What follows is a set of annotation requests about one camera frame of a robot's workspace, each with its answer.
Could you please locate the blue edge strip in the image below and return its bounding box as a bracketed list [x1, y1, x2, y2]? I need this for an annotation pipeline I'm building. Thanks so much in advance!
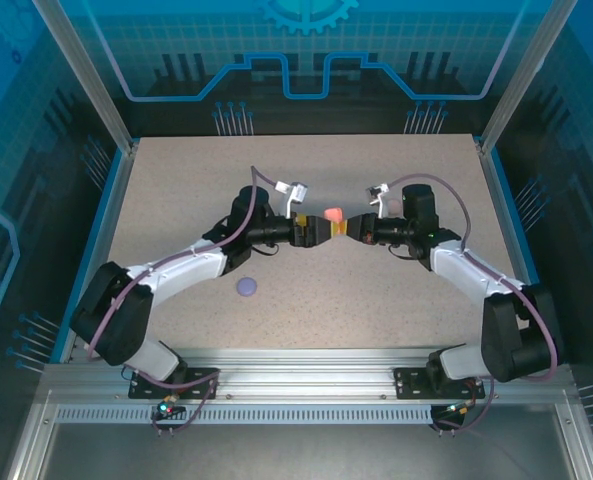
[49, 149, 127, 364]
[488, 149, 568, 364]

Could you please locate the aluminium front beam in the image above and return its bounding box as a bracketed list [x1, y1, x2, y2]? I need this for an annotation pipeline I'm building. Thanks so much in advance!
[40, 348, 575, 404]

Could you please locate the aluminium lower frame bar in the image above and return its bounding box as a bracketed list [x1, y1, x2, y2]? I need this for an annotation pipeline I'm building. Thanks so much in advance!
[3, 389, 60, 480]
[553, 394, 593, 480]

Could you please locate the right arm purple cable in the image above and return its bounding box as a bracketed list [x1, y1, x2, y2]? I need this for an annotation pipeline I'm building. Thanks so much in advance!
[381, 172, 560, 435]

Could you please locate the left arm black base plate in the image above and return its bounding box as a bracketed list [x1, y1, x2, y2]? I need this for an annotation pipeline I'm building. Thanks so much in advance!
[128, 367, 221, 400]

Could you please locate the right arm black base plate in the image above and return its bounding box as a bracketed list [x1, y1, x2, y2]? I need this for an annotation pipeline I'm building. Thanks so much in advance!
[393, 367, 486, 400]

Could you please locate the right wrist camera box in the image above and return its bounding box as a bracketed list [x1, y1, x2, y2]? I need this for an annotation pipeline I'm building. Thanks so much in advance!
[363, 182, 393, 217]

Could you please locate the small LED circuit board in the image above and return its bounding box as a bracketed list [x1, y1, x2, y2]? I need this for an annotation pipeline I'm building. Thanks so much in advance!
[156, 394, 185, 419]
[433, 401, 470, 420]

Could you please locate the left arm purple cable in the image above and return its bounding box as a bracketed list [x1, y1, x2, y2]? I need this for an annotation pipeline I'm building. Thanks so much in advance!
[85, 166, 222, 436]

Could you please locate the aluminium side rail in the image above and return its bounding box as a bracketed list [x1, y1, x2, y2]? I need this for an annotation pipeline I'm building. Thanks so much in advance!
[58, 142, 141, 364]
[477, 142, 550, 364]

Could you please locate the aluminium frame post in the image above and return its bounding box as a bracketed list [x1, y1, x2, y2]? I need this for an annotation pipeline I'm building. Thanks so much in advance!
[478, 0, 580, 154]
[32, 0, 141, 154]

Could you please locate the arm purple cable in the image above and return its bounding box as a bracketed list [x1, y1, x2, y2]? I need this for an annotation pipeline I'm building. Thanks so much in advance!
[85, 166, 222, 436]
[381, 172, 560, 435]

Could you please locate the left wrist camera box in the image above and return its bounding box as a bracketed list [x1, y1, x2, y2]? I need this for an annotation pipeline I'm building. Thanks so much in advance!
[273, 179, 311, 219]

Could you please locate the slotted grey cable duct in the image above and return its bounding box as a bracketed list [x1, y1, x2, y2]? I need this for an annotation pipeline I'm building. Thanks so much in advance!
[55, 405, 435, 425]

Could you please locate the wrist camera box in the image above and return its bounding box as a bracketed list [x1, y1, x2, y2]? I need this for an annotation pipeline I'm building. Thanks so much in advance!
[273, 179, 311, 219]
[363, 182, 393, 217]

